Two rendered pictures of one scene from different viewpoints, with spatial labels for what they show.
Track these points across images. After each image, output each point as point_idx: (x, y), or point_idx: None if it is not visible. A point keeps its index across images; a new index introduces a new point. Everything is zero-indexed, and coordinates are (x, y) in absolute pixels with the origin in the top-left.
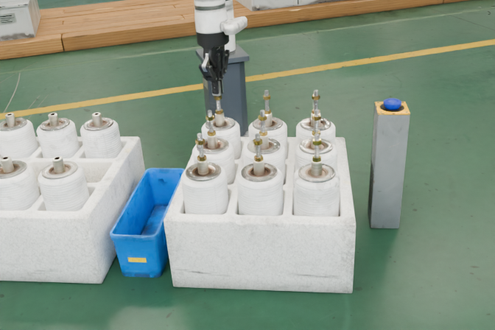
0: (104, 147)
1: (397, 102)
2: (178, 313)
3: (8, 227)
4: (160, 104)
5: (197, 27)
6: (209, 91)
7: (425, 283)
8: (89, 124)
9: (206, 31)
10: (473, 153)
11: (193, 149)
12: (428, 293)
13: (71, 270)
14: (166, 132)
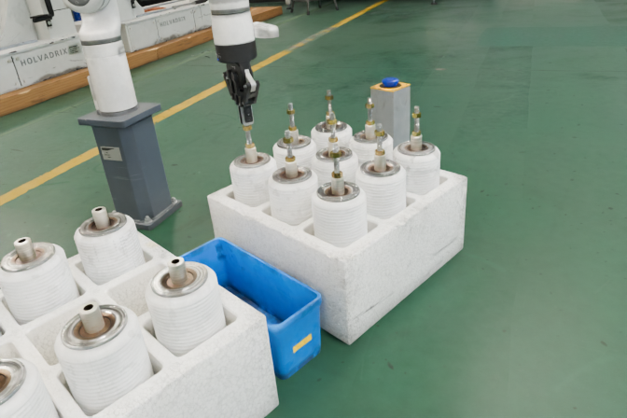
0: (133, 250)
1: (396, 78)
2: (394, 357)
3: (155, 412)
4: None
5: (228, 38)
6: (127, 161)
7: (481, 215)
8: (89, 229)
9: (243, 40)
10: None
11: (276, 187)
12: (493, 218)
13: (243, 415)
14: (61, 246)
